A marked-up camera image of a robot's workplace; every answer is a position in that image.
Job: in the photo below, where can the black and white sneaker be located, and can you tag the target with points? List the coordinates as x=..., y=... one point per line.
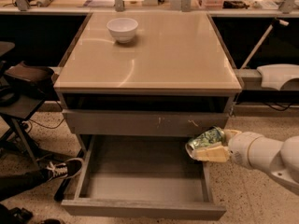
x=64, y=170

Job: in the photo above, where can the open grey lower drawer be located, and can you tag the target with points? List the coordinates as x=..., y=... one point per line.
x=139, y=176

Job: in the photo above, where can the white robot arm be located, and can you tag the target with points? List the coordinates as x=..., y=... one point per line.
x=277, y=159

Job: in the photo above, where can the person's leg in black trousers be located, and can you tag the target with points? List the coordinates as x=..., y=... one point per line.
x=11, y=185

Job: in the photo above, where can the closed grey upper drawer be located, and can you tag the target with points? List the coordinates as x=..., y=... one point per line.
x=141, y=123

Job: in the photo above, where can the green soda can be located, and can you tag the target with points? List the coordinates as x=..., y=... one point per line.
x=206, y=139

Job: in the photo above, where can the black folding side table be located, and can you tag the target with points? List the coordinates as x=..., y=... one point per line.
x=15, y=109

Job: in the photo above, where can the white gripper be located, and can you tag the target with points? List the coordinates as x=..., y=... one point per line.
x=242, y=149

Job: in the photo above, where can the grey drawer cabinet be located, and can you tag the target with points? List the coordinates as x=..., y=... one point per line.
x=175, y=63

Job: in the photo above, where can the white ceramic bowl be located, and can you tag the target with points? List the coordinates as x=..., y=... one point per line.
x=122, y=30

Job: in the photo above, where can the dark brown bag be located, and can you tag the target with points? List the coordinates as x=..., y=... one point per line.
x=33, y=81

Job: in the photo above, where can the white curved device on ledge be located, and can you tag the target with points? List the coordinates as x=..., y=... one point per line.
x=275, y=76

